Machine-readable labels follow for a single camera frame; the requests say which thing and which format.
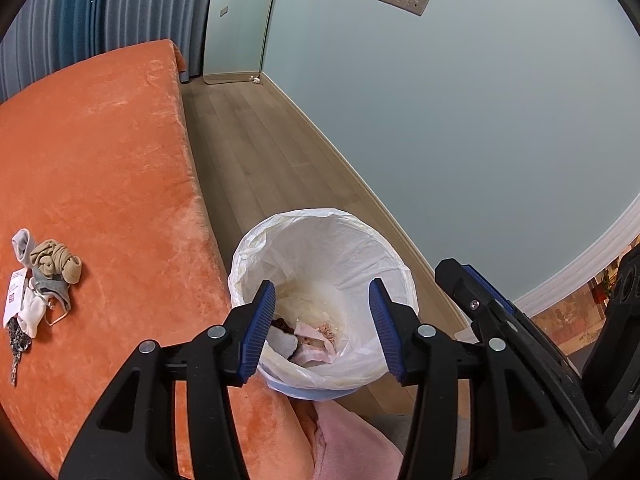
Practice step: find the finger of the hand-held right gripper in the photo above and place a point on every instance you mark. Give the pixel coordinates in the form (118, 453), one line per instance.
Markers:
(492, 290)

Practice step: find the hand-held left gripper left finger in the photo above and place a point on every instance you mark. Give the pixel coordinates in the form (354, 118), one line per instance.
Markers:
(257, 332)

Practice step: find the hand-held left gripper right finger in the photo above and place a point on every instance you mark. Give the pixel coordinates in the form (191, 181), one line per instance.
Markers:
(390, 332)

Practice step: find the dark red scrunchie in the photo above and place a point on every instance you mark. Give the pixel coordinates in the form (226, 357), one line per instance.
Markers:
(283, 326)

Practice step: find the white and blue sock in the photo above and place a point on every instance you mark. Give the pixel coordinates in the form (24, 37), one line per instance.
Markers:
(282, 345)

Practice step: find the clear plastic packet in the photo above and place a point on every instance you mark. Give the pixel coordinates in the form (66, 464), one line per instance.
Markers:
(306, 332)

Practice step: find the white ribbed sock red trim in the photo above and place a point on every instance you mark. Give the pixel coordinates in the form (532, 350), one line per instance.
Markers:
(312, 358)

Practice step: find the blue bin with white liner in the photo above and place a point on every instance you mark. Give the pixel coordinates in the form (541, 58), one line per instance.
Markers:
(325, 250)

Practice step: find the tan stockings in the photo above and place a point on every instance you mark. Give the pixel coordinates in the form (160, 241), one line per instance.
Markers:
(55, 260)

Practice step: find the small white sock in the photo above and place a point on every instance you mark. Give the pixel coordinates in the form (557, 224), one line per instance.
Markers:
(32, 315)

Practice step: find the white paper tag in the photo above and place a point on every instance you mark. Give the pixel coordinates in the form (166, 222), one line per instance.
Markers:
(15, 295)

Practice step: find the grey and white sock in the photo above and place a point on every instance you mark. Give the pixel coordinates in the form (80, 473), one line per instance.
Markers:
(21, 245)

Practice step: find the orange plush blanket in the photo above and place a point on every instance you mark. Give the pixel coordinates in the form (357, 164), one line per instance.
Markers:
(100, 160)

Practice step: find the standing mirror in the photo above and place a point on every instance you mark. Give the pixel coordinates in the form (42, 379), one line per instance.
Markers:
(240, 15)

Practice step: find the grey curtain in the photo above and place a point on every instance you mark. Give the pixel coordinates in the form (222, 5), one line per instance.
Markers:
(155, 0)
(25, 50)

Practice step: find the blue curtain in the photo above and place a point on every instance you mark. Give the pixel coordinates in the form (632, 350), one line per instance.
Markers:
(75, 5)

